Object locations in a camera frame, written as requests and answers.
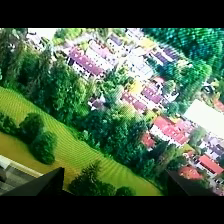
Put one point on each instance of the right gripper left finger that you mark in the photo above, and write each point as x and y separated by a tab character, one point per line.
46	186

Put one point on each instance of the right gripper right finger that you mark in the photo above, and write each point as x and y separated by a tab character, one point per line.
185	186

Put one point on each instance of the silver frame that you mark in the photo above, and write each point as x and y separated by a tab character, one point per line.
13	175

